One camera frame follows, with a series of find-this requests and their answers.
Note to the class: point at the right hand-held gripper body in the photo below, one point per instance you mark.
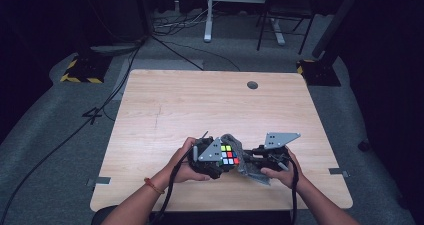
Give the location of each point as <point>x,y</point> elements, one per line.
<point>275,160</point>

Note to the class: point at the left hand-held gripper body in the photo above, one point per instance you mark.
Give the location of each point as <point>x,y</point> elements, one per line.
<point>203,163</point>

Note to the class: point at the grey cloth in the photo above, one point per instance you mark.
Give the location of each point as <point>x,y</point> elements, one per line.
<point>255,176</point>

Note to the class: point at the multicoloured puzzle cube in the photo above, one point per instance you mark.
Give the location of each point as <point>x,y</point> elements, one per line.
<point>230,155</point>

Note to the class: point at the person's left hand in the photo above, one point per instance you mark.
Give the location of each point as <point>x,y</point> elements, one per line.
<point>183,171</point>

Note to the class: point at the person's right hand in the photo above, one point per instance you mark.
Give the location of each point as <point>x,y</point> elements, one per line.
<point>288,178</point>

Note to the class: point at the person's dark clothing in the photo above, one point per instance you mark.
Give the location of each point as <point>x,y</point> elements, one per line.
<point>226,218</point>

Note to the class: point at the grey tape piece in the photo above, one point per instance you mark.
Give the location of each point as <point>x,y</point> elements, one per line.
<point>337,171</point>
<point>100,181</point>

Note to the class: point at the black caster wheel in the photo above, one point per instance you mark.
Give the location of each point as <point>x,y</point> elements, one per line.
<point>364,145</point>

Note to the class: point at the black yellow striped stand base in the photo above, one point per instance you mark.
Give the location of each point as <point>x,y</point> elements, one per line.
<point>320,73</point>
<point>85,70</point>

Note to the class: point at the black chair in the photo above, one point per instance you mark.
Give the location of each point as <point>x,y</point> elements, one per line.
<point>286,11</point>

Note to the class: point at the grey slanted stand pole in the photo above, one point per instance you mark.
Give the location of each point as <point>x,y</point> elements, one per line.
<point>336,18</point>

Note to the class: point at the white desk frame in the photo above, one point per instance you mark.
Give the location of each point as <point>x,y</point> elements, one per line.
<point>208,18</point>

